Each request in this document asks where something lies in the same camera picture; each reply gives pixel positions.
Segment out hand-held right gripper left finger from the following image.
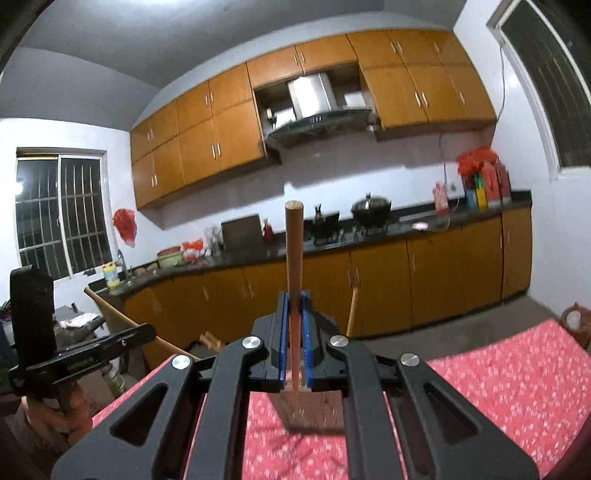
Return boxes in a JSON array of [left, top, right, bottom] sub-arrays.
[[51, 290, 293, 480]]

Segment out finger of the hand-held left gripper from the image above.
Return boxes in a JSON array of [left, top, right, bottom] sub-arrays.
[[105, 323, 157, 359]]

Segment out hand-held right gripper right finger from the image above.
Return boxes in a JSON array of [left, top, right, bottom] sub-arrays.
[[300, 289, 541, 480]]

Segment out beige perforated utensil holder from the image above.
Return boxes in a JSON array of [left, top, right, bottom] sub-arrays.
[[277, 390, 346, 433]]

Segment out person's left hand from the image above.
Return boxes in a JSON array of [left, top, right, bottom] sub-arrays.
[[21, 380, 94, 435]]

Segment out white cloth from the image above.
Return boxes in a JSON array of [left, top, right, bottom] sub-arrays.
[[59, 313, 101, 329]]

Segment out black kitchen countertop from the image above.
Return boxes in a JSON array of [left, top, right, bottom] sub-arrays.
[[88, 189, 533, 296]]

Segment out metal faucet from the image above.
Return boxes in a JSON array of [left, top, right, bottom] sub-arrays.
[[116, 249, 136, 281]]

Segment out green basin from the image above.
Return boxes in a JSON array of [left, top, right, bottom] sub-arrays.
[[156, 247, 184, 269]]

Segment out brown cutting board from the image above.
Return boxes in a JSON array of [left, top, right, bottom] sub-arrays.
[[221, 215, 264, 253]]

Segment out barred window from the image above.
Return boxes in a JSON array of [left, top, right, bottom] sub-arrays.
[[16, 148, 114, 281]]

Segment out black wok without lid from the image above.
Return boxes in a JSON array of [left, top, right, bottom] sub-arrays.
[[308, 203, 343, 245]]

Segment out red and white bag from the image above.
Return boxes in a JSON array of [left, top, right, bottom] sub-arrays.
[[181, 240, 205, 265]]

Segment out hanging red plastic bag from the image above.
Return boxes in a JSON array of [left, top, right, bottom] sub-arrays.
[[113, 209, 139, 245]]

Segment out black wok with lid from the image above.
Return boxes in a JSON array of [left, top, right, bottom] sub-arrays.
[[351, 194, 392, 234]]

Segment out wooden base cabinets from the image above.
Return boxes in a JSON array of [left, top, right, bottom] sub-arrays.
[[108, 205, 533, 365]]

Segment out pink bottle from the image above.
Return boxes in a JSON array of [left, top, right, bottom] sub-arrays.
[[433, 181, 450, 216]]

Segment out red floral tablecloth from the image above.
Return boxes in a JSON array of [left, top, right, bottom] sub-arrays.
[[90, 318, 591, 480]]

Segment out colourful small boxes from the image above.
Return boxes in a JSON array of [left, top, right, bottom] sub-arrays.
[[464, 174, 489, 212]]

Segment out steel range hood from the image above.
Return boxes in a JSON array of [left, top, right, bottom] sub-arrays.
[[263, 74, 377, 149]]

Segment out red plastic containers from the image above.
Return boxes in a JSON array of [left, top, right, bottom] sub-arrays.
[[456, 147, 512, 207]]

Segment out brown clay jar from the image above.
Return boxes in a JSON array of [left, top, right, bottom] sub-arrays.
[[560, 301, 591, 350]]

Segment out wooden wall cabinets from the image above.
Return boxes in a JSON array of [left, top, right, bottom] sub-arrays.
[[129, 30, 498, 210]]

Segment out dark window with white frame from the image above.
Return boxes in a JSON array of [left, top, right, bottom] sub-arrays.
[[488, 0, 591, 180]]

